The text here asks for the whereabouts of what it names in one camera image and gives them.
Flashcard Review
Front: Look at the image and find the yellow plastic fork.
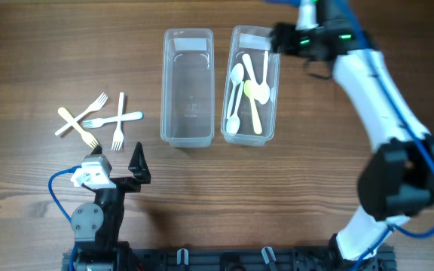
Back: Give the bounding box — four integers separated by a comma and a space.
58, 107, 100, 148

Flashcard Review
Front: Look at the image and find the white plastic fork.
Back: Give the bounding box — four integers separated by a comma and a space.
112, 92, 125, 151
54, 93, 109, 136

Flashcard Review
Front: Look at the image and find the light blue plastic fork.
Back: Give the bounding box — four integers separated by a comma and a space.
81, 111, 144, 129

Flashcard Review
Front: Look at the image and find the white plastic spoon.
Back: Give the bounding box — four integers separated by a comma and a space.
226, 82, 244, 134
242, 53, 261, 100
258, 51, 270, 105
226, 63, 244, 119

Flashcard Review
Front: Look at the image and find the yellow plastic spoon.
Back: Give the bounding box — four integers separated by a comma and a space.
244, 80, 262, 135

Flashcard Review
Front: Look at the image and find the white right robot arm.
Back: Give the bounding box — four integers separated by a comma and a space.
270, 0, 434, 270

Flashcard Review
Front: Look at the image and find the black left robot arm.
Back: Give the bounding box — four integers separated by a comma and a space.
62, 142, 151, 270

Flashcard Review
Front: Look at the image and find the clear right plastic container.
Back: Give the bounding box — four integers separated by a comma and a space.
221, 25, 280, 146

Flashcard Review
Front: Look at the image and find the clear plastic container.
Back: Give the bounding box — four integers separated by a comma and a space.
160, 28, 215, 148
221, 25, 280, 146

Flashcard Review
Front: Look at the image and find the clear left plastic container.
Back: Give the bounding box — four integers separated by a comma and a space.
160, 28, 215, 148

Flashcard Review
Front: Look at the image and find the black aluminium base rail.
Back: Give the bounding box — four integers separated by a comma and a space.
61, 245, 397, 271

